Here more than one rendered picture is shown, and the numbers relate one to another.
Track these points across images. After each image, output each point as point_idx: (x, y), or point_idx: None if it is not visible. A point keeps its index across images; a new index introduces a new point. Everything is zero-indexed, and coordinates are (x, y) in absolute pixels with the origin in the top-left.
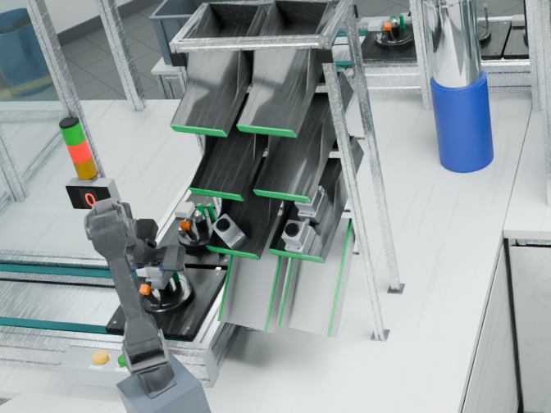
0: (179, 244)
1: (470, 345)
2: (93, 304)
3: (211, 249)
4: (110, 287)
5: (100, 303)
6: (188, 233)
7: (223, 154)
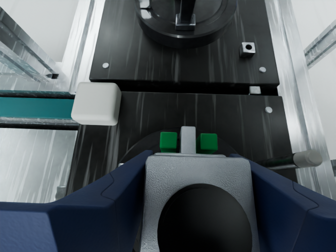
0: (145, 32)
1: None
2: (4, 176)
3: None
4: (30, 125)
5: (18, 172)
6: (185, 5)
7: None
